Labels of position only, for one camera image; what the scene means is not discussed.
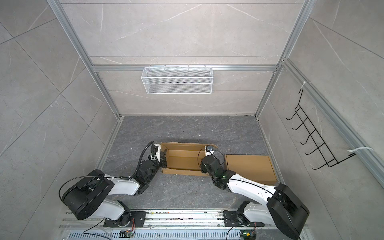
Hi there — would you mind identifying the cardboard box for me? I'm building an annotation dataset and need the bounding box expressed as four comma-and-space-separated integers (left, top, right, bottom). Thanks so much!
161, 143, 209, 177
226, 155, 278, 186

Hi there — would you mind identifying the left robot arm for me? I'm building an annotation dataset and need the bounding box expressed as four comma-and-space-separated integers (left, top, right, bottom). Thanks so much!
59, 141, 167, 227

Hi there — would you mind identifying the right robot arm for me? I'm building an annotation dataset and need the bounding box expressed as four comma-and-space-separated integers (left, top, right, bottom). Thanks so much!
200, 149, 310, 240

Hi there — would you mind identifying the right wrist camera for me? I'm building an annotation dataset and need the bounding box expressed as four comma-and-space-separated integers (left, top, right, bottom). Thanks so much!
204, 146, 214, 156

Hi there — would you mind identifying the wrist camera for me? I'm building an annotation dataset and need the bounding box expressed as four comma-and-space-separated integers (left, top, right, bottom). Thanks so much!
204, 146, 214, 156
149, 144, 161, 162

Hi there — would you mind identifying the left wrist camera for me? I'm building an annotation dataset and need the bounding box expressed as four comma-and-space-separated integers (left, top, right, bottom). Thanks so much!
149, 144, 161, 162

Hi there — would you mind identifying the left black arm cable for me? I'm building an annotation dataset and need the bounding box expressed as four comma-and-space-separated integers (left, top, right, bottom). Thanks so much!
58, 140, 155, 202

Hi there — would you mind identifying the aluminium mounting rail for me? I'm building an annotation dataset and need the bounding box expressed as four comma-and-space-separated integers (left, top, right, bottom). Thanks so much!
58, 209, 310, 231

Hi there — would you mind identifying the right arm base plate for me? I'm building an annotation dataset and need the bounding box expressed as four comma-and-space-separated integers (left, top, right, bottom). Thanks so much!
222, 210, 265, 227

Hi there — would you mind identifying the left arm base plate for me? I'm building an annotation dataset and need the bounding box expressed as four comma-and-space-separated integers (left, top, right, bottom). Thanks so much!
103, 211, 147, 228

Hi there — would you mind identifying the white wire mesh basket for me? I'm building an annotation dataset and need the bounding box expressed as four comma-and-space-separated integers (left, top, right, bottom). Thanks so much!
141, 67, 214, 95

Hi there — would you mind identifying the black wire hook rack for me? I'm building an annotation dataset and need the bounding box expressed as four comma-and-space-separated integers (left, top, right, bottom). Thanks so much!
286, 89, 356, 170

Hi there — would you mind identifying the aluminium frame profile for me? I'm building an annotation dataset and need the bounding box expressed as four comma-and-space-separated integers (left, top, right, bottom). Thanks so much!
48, 1, 384, 185

